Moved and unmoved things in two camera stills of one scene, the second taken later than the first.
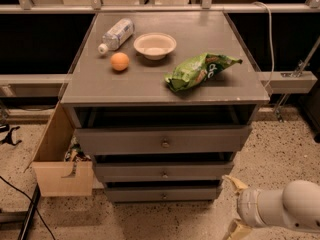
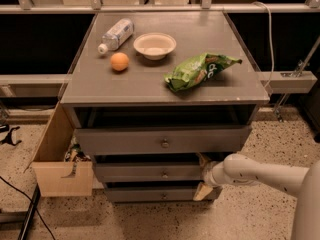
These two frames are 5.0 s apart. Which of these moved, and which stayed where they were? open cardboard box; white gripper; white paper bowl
Moved: white gripper
Stayed: open cardboard box; white paper bowl
